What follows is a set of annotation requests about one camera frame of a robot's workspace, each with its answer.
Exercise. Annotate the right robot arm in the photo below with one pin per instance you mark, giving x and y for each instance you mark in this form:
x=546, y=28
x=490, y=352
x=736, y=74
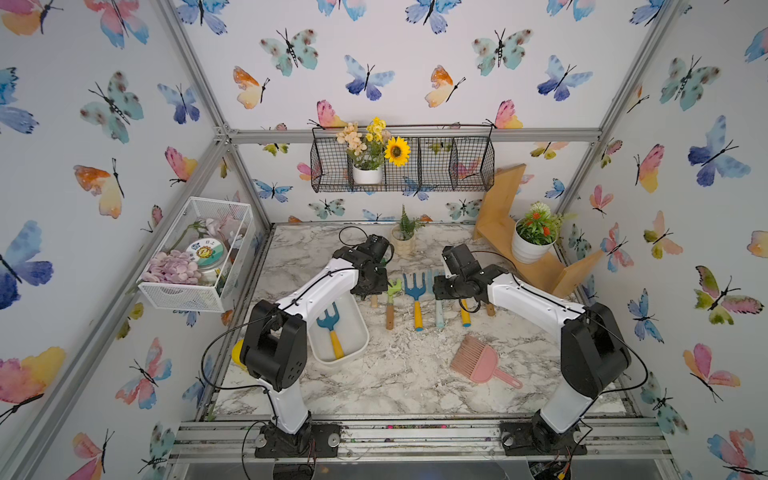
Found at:
x=593, y=352

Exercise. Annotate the blue trowel yellow handle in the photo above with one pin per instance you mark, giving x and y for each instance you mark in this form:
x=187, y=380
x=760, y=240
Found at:
x=328, y=322

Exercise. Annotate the white pot red flowers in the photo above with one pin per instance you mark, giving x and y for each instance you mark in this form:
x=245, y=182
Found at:
x=535, y=233

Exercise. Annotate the small woven pot plant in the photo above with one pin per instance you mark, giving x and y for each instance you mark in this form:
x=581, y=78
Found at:
x=404, y=233

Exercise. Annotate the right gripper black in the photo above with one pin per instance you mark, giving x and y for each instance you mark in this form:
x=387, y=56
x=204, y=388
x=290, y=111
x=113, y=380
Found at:
x=438, y=287

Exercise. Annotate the purple artificial flowers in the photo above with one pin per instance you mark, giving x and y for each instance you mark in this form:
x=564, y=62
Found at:
x=175, y=267

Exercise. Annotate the dark blue rake yellow handle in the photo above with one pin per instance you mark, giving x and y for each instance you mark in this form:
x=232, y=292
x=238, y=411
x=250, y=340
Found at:
x=465, y=314

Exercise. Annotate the wooden zigzag shelf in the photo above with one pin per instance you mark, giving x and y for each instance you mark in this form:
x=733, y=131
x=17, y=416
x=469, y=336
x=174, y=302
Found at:
x=536, y=264

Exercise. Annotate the white mesh wall basket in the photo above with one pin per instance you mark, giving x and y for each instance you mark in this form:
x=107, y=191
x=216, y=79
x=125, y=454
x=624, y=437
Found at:
x=231, y=222

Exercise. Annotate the pink hand brush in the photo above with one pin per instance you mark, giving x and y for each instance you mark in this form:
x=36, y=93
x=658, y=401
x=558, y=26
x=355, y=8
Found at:
x=479, y=362

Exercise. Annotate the round tin in basket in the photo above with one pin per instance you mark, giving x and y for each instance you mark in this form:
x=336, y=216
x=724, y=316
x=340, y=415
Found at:
x=209, y=253

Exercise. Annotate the white storage box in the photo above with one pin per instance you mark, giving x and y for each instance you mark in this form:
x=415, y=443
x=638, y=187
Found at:
x=351, y=329

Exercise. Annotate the yellow round container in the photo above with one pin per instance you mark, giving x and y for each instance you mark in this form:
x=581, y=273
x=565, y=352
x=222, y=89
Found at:
x=237, y=353

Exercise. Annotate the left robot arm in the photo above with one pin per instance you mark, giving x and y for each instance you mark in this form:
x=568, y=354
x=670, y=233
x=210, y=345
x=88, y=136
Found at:
x=275, y=345

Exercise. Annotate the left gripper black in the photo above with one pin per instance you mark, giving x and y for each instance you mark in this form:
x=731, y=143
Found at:
x=381, y=285

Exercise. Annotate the white pot yellow flowers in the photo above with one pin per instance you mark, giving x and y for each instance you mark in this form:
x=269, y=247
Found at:
x=371, y=149

